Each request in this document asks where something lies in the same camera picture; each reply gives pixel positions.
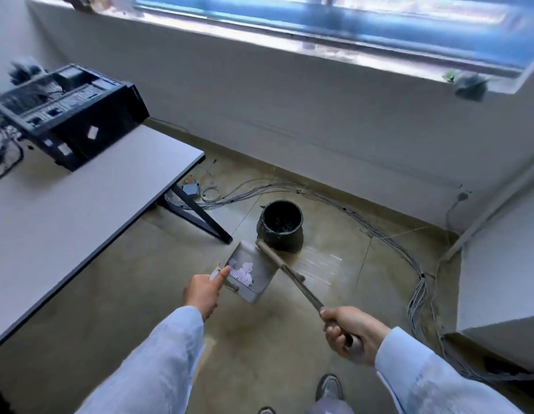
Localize grey dustpan white handle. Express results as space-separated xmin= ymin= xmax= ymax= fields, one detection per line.
xmin=209 ymin=240 xmax=279 ymax=305

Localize grey broom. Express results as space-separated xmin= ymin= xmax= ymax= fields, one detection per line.
xmin=255 ymin=239 xmax=365 ymax=358

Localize blue cloth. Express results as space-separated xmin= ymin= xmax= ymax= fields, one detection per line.
xmin=455 ymin=72 xmax=490 ymax=103

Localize person's right leg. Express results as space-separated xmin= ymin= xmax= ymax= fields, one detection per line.
xmin=308 ymin=398 xmax=356 ymax=414

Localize black computer tower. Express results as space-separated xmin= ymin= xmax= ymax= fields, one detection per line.
xmin=0 ymin=63 xmax=150 ymax=172

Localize black waste bin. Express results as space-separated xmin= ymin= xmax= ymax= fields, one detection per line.
xmin=256 ymin=200 xmax=305 ymax=254

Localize person's left forearm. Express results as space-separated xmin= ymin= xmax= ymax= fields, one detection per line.
xmin=75 ymin=305 xmax=205 ymax=414

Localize grey cable bundle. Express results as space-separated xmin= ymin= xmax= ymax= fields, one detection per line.
xmin=165 ymin=181 xmax=534 ymax=382

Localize person's right shoe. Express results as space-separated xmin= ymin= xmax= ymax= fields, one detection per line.
xmin=315 ymin=374 xmax=345 ymax=403

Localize white table black legs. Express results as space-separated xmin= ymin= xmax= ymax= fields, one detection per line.
xmin=0 ymin=124 xmax=233 ymax=354

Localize person's right forearm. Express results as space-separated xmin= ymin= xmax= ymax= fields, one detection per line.
xmin=375 ymin=326 xmax=527 ymax=414

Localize white cabinet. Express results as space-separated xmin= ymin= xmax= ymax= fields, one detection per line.
xmin=456 ymin=195 xmax=534 ymax=375

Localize person's left hand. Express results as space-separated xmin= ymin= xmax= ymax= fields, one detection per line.
xmin=182 ymin=266 xmax=231 ymax=322

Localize window with blue blinds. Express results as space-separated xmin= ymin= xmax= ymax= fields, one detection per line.
xmin=29 ymin=0 xmax=534 ymax=95

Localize pink paper scraps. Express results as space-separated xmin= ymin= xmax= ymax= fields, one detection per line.
xmin=228 ymin=259 xmax=255 ymax=289

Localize person's right hand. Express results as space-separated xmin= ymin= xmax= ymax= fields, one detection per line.
xmin=319 ymin=305 xmax=392 ymax=367

